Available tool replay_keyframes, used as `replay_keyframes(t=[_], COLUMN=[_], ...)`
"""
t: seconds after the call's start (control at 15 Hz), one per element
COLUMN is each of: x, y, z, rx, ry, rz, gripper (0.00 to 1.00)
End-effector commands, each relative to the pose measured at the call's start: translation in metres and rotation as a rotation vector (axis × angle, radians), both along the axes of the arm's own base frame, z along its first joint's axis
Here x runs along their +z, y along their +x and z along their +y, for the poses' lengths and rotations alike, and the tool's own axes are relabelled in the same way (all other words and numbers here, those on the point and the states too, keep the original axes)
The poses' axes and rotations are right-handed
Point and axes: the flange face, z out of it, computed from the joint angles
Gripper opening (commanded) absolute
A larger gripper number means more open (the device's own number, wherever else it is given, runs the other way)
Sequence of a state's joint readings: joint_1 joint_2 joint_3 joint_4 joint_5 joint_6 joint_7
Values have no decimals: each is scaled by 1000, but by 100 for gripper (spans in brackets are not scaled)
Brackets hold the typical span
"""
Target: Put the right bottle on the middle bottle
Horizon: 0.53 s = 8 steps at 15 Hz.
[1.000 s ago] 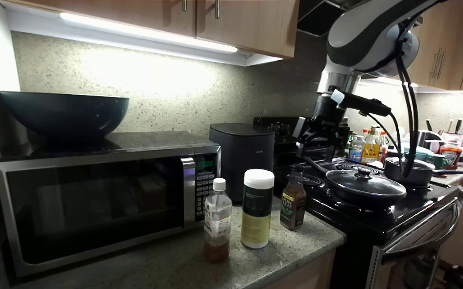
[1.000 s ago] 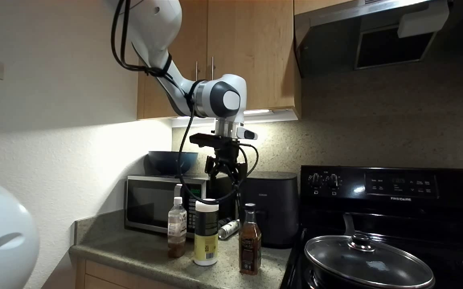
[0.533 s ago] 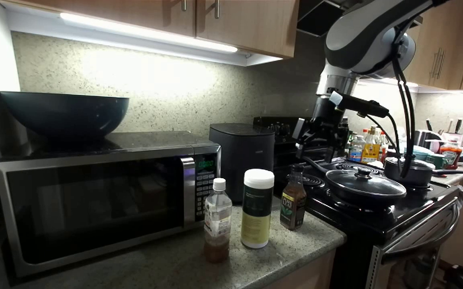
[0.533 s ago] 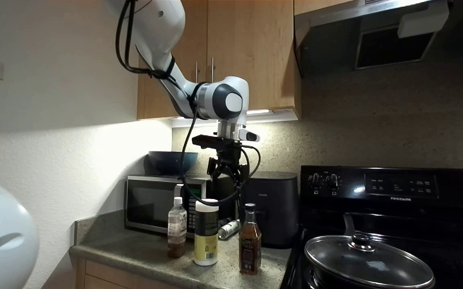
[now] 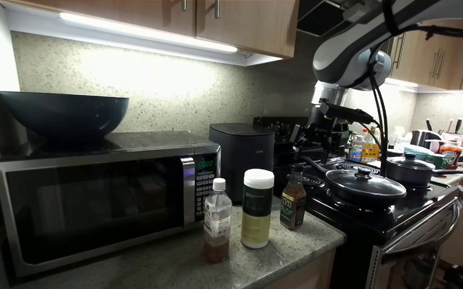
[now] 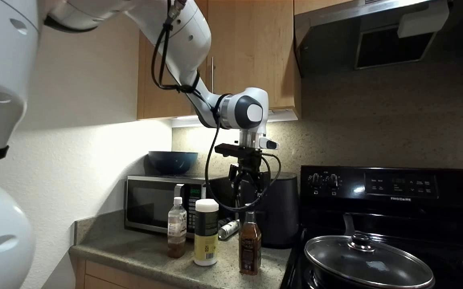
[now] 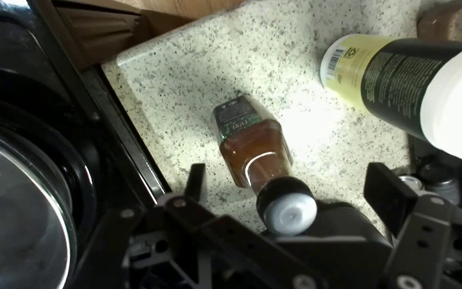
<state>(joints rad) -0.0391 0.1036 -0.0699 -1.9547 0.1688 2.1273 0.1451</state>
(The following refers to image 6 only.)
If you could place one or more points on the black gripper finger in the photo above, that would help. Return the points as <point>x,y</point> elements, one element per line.
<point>240,198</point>
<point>256,198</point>

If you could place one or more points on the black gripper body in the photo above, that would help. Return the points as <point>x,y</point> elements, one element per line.
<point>248,171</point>

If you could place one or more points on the brown tea bottle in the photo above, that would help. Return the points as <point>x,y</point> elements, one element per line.
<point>250,246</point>

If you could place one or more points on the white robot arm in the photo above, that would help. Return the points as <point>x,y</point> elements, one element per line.
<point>189,33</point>

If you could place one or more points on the small clear bottle brown liquid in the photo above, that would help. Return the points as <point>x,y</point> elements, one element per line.
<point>176,230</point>

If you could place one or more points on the black air fryer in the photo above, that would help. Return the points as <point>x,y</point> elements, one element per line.
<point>282,214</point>

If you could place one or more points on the small silver lying object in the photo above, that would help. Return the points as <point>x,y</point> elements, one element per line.
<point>229,230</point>

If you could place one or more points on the white-lidded green label canister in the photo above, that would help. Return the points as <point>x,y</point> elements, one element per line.
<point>207,235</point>

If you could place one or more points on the dark blue bowl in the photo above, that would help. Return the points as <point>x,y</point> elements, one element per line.
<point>171,163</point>

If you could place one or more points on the silver black microwave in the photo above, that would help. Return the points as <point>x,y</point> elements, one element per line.
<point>145,203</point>

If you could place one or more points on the black frying pan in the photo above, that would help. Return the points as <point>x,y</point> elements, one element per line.
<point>318,278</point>

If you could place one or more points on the black kitchen stove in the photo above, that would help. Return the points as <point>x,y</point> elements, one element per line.
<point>403,187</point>

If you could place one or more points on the glass pan lid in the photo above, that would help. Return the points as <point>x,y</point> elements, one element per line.
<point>393,266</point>

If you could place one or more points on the steel range hood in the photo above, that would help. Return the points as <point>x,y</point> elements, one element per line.
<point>329,38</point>

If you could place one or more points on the wooden lower cabinet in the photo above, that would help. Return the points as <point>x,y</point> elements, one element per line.
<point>104,278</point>

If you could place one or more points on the narrow wooden upper cabinet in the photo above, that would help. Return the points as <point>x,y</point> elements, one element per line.
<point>318,6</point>

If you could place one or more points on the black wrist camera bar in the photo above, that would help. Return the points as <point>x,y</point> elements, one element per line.
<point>232,150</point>

